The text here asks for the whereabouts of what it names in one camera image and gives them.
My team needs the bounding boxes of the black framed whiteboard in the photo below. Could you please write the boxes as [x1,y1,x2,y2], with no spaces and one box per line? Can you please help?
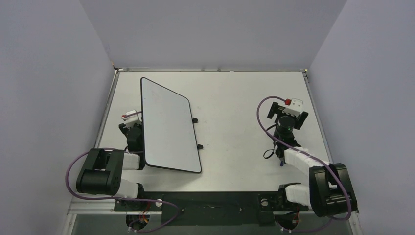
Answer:
[140,77,202,174]

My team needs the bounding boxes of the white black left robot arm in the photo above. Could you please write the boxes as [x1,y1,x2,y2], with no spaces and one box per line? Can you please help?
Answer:
[76,118,146,211]

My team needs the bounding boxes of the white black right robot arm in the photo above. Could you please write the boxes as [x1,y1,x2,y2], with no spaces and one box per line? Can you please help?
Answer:
[267,99,358,217]

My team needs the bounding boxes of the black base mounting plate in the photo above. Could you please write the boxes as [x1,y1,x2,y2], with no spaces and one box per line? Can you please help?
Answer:
[114,191,309,227]

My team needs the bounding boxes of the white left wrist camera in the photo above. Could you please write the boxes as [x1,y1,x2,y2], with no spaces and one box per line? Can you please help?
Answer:
[121,110,142,128]

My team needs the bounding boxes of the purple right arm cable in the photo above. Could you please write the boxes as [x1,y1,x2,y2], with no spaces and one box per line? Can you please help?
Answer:
[256,95,353,234]

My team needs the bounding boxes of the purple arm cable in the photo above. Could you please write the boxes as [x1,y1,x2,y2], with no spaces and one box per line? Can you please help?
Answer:
[65,111,180,234]
[256,95,353,234]

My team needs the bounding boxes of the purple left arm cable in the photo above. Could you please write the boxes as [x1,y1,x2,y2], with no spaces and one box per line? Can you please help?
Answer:
[65,111,180,234]

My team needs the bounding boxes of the aluminium front frame rail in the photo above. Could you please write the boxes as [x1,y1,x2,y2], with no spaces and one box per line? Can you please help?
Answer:
[67,201,142,215]

